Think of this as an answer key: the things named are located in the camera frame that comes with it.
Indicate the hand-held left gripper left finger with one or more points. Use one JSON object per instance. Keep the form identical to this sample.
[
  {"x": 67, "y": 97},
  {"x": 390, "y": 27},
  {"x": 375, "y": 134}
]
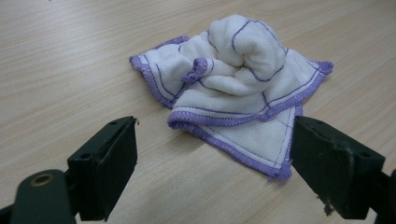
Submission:
[{"x": 102, "y": 161}]

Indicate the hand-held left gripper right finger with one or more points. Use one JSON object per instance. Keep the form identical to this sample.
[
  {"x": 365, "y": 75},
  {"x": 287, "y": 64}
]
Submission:
[{"x": 336, "y": 165}]

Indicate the white towel with purple trim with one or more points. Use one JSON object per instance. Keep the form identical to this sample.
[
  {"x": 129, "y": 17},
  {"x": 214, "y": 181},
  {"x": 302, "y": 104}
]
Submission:
[{"x": 249, "y": 77}]

